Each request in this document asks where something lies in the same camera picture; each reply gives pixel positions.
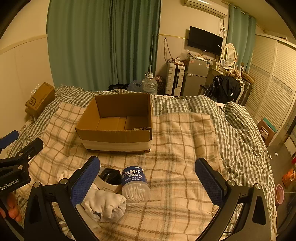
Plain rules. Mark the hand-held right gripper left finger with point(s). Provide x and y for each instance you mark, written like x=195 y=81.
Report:
x=85 y=180

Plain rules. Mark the white cloth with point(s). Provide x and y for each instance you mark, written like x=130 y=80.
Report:
x=106 y=205

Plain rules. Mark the small box with teal lid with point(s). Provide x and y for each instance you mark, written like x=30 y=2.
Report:
x=266 y=131

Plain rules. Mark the brown patterned suitcase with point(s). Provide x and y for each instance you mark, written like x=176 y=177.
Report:
x=246 y=89

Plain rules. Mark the person's left hand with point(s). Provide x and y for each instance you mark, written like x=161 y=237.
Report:
x=11 y=209

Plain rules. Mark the thin white pole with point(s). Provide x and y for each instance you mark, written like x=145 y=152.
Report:
x=151 y=53

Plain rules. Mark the dark patterned bag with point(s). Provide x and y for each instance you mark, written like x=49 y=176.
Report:
x=160 y=84

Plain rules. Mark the oval white mirror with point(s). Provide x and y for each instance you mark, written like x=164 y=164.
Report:
x=230 y=53

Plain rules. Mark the wooden chair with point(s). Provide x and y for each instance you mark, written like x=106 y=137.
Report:
x=203 y=89

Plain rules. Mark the cream plaid blanket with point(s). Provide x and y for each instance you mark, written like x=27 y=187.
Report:
x=180 y=162

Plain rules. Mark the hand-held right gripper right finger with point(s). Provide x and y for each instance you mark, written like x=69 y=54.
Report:
x=209 y=182

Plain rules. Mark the black wall television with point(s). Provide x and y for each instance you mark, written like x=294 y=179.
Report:
x=204 y=40

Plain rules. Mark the green curtain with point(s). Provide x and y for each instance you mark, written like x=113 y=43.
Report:
x=240 y=37
x=78 y=46
x=136 y=41

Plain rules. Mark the black cup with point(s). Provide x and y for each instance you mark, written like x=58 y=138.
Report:
x=111 y=177

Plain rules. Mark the white tape roll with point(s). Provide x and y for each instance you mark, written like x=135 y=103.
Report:
x=103 y=184

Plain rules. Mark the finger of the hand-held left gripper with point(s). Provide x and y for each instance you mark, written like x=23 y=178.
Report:
x=31 y=148
x=9 y=138

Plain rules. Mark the clear plastic bag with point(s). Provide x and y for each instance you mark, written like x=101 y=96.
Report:
x=183 y=56

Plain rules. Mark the large clear water jug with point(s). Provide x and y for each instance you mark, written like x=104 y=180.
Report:
x=149 y=85

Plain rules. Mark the white slatted wardrobe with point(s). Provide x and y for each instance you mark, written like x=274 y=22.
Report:
x=272 y=78

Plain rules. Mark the white suitcase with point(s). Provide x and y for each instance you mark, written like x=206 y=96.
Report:
x=174 y=78

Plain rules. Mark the cardboard box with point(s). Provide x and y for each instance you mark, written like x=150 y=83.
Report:
x=115 y=136

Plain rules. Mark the pink basin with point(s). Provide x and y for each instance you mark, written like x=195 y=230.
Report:
x=279 y=194

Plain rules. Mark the crinkled clear plastic wrap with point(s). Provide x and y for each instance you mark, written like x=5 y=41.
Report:
x=34 y=89

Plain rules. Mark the dressing table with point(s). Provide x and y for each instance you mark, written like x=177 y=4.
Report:
x=215 y=73

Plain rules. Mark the white air conditioner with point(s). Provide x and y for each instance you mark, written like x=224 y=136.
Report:
x=205 y=7

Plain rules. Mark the crushed clear plastic jug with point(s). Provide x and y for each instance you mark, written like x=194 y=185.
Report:
x=134 y=86

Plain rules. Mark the patterned scarf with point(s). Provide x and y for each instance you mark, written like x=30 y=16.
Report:
x=233 y=73

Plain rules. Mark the orange bag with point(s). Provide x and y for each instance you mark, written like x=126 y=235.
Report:
x=289 y=177

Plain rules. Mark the brown shipping box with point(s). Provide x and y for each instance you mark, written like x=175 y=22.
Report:
x=40 y=99

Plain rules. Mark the black jacket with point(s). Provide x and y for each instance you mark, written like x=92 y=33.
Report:
x=225 y=89

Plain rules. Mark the silver small fridge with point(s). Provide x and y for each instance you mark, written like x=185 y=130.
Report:
x=196 y=76

